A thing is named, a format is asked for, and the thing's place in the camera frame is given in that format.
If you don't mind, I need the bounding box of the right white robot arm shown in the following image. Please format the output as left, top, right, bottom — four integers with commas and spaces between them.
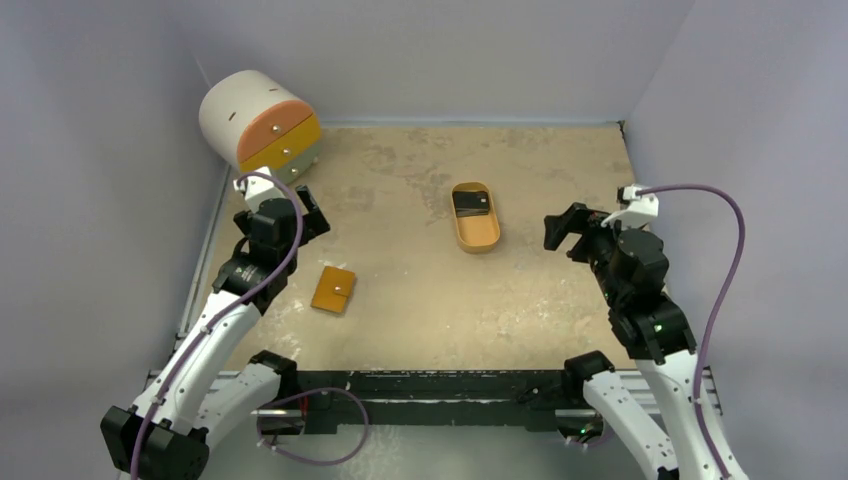
543, 203, 747, 479

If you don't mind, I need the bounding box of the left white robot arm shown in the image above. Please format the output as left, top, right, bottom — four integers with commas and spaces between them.
100, 180, 330, 479

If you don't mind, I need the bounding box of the black credit card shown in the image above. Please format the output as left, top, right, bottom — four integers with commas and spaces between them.
452, 190, 491, 218

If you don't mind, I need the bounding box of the orange oval tray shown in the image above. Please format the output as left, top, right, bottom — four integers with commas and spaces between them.
450, 181, 501, 254

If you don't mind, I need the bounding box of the white round mini drawer chest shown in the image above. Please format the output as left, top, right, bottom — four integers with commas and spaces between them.
198, 70, 322, 184

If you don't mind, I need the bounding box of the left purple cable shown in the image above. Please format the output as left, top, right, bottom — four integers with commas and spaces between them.
129, 172, 305, 480

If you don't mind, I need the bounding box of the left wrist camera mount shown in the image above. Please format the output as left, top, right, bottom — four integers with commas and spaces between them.
233, 166, 285, 213

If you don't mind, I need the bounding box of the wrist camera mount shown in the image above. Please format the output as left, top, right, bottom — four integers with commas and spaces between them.
601, 184, 659, 230
233, 166, 285, 213

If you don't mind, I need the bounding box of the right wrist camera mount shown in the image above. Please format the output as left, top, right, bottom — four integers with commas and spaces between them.
601, 184, 659, 230

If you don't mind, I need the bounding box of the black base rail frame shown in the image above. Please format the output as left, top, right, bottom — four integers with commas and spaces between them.
142, 367, 720, 439

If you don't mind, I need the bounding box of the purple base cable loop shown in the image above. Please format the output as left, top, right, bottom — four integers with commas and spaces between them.
254, 387, 370, 467

